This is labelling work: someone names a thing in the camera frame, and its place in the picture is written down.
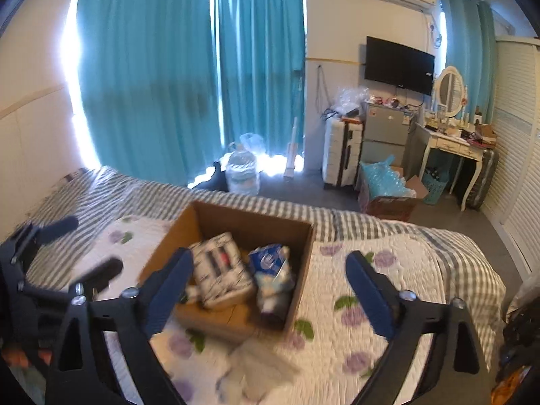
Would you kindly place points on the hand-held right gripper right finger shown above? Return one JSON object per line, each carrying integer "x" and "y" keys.
{"x": 371, "y": 297}

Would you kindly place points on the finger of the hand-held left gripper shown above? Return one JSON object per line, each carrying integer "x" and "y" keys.
{"x": 105, "y": 269}
{"x": 59, "y": 227}

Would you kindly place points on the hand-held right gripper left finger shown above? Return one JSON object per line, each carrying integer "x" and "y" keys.
{"x": 168, "y": 293}

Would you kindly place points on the brown cardboard box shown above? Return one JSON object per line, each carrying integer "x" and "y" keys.
{"x": 249, "y": 223}

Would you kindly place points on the white soft pack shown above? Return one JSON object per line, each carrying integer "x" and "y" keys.
{"x": 272, "y": 299}

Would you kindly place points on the white tissue pack black print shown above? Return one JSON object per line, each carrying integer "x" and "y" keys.
{"x": 221, "y": 270}

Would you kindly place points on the floral quilt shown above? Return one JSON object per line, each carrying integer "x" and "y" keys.
{"x": 337, "y": 346}

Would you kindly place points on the cardboard box of bottles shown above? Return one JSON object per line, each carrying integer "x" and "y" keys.
{"x": 388, "y": 209}

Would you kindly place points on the blue tissue pack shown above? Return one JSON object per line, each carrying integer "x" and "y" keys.
{"x": 270, "y": 261}

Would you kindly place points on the clear plastic bag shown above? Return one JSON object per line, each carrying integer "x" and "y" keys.
{"x": 261, "y": 367}

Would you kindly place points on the blue plastic bag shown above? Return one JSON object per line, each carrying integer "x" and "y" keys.
{"x": 382, "y": 179}

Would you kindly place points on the black bag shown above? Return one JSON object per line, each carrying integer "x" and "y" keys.
{"x": 213, "y": 177}

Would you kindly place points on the teal plastic basket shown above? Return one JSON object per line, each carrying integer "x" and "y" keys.
{"x": 435, "y": 190}

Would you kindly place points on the large clear water jug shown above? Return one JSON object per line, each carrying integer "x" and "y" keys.
{"x": 242, "y": 175}

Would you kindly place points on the white suitcase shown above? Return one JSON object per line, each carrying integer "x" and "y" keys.
{"x": 339, "y": 152}

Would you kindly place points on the dark cloth pile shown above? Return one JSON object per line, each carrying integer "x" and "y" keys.
{"x": 521, "y": 333}

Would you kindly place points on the dark suitcase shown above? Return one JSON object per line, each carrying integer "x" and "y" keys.
{"x": 483, "y": 177}

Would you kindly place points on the small grey fridge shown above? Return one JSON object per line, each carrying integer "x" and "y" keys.
{"x": 386, "y": 130}

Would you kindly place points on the white dressing table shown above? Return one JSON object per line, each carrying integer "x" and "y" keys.
{"x": 451, "y": 143}

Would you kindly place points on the white plastic bag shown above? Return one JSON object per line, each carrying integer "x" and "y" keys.
{"x": 253, "y": 141}

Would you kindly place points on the wide teal curtain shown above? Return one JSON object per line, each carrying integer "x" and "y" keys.
{"x": 143, "y": 71}

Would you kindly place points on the crumpled clear plastic bags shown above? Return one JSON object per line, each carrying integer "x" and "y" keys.
{"x": 350, "y": 97}

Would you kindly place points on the white louvered wardrobe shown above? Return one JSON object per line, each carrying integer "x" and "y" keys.
{"x": 517, "y": 143}

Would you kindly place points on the white oval vanity mirror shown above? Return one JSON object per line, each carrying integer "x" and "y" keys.
{"x": 449, "y": 89}

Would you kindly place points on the narrow teal curtain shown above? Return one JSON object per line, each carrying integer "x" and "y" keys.
{"x": 468, "y": 50}

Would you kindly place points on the black wall television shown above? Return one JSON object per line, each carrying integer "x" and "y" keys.
{"x": 398, "y": 65}

